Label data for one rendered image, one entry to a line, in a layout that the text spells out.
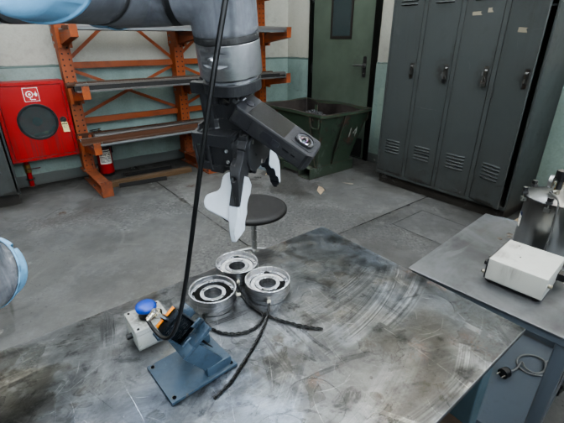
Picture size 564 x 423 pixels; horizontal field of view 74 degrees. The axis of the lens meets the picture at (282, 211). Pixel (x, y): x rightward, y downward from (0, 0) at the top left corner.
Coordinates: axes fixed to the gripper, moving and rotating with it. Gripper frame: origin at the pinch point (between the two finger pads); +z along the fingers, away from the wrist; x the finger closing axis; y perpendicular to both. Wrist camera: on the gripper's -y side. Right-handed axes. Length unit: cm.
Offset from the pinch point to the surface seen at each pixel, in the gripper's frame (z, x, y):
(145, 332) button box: 25.6, 10.2, 21.9
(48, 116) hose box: 87, -191, 310
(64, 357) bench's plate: 27.9, 18.5, 35.0
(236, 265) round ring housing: 33.3, -18.6, 18.4
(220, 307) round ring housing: 29.0, -2.2, 13.2
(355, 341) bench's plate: 31.6, -5.2, -15.0
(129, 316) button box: 25.2, 8.3, 27.1
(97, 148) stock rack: 108, -181, 250
